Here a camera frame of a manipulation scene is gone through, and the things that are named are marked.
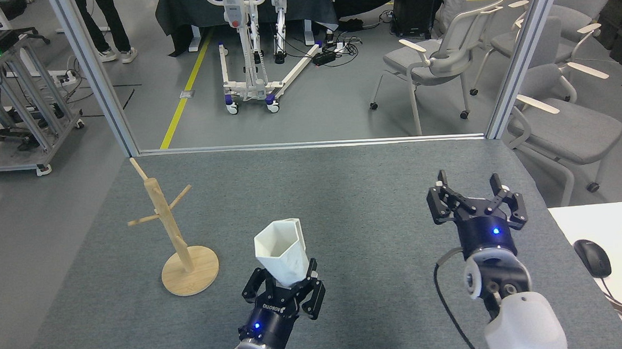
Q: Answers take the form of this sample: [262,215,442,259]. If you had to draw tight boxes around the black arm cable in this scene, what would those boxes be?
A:
[432,247,482,349]

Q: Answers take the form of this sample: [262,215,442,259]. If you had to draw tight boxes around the dark table cloth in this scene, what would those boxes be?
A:
[154,0,340,58]

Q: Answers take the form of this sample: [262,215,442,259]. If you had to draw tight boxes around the white power strip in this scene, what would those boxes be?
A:
[49,70,79,88]

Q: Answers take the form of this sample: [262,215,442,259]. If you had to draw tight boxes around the silver frame crossbar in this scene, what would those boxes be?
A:
[138,132,488,157]

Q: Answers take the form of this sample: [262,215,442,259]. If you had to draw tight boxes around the black computer mouse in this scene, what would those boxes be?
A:
[573,238,613,280]

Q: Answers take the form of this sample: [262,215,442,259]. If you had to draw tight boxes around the white wheeled stand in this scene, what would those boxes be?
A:
[201,0,325,117]

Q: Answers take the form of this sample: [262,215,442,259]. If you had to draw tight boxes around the grey mesh-back office chair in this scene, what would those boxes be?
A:
[365,0,511,139]

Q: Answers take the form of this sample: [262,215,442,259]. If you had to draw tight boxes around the white jointed upright frame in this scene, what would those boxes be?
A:
[271,0,294,65]

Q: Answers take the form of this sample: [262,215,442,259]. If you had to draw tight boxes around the walking person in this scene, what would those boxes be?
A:
[74,0,139,66]

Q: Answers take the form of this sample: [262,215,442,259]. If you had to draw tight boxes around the silver frame post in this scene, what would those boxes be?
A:
[478,0,575,140]
[47,0,140,161]

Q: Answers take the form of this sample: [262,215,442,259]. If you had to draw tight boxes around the black box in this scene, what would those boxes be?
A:
[391,0,446,39]

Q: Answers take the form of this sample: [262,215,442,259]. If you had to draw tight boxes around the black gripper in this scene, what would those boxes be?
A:
[234,258,329,349]
[425,166,531,262]

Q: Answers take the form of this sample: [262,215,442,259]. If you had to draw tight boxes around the aluminium frame cart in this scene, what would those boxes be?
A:
[0,27,88,178]

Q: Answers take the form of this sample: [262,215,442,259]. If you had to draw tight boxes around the white faceted cup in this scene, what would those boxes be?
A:
[253,217,311,291]

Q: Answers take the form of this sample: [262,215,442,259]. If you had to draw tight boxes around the wooden cup rack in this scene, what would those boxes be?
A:
[124,154,222,300]

